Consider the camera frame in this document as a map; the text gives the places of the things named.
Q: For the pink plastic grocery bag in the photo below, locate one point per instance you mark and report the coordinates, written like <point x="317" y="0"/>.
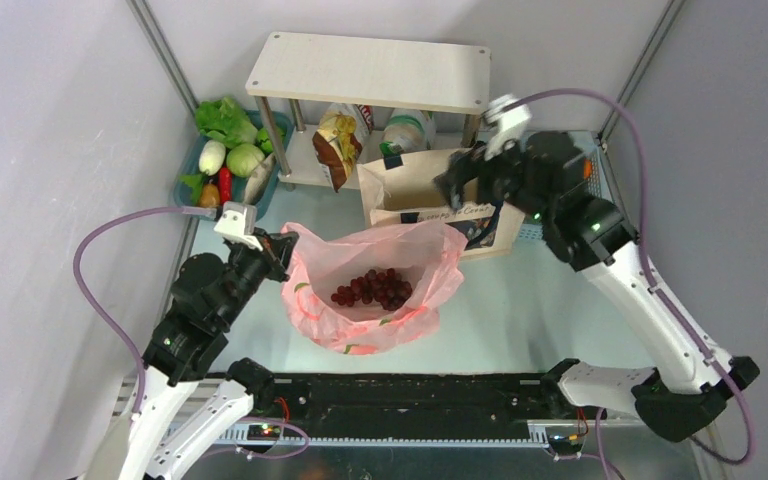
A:
<point x="426" y="254"/>

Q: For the orange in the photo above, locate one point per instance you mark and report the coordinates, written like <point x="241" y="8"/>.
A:
<point x="587" y="168"/>

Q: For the round green cabbage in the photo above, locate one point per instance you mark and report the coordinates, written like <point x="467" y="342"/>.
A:
<point x="244" y="159"/>

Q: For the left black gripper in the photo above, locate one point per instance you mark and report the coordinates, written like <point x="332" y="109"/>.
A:
<point x="278" y="250"/>

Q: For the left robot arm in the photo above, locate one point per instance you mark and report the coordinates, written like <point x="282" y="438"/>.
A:
<point x="208" y="296"/>

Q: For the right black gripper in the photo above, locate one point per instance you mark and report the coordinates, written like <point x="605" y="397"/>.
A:
<point x="466" y="175"/>

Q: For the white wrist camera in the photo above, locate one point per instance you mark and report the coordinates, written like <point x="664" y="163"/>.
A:
<point x="508" y="118"/>
<point x="236" y="224"/>

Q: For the brown chips bag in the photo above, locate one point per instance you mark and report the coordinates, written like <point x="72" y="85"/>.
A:
<point x="340" y="138"/>

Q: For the white wooden two-tier shelf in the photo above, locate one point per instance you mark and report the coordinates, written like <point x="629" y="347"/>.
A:
<point x="439" y="77"/>

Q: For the brown potato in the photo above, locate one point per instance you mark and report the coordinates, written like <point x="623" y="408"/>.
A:
<point x="209" y="197"/>

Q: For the green leafy lettuce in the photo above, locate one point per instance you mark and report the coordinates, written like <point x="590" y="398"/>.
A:
<point x="225" y="121"/>

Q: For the red chili pepper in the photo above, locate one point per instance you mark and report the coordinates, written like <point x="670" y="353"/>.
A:
<point x="225" y="185"/>

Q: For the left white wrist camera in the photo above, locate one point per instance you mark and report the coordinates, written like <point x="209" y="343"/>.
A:
<point x="236" y="224"/>

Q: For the teal plastic vegetable basket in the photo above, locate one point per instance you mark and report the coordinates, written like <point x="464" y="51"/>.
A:
<point x="181" y="193"/>

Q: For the white radish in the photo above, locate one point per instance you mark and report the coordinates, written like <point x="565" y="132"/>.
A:
<point x="211" y="158"/>

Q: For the light blue fruit basket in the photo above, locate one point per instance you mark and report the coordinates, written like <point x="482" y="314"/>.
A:
<point x="531" y="229"/>

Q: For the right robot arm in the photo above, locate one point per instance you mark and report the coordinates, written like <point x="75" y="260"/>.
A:
<point x="691" y="378"/>

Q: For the green bell pepper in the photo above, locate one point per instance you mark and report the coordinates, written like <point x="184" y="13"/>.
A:
<point x="263" y="141"/>

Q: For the dark red grape bunch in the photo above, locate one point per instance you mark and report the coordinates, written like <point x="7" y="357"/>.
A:
<point x="388" y="288"/>

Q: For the green white snack bag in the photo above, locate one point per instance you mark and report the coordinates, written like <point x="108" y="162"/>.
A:
<point x="408" y="131"/>

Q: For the beige canvas tote bag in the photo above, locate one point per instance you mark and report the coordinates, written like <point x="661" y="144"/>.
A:
<point x="400" y="189"/>

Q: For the silver grey fish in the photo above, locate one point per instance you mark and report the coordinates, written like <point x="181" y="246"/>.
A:
<point x="256" y="184"/>

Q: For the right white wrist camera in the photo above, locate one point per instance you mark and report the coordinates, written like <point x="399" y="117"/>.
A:
<point x="508" y="118"/>

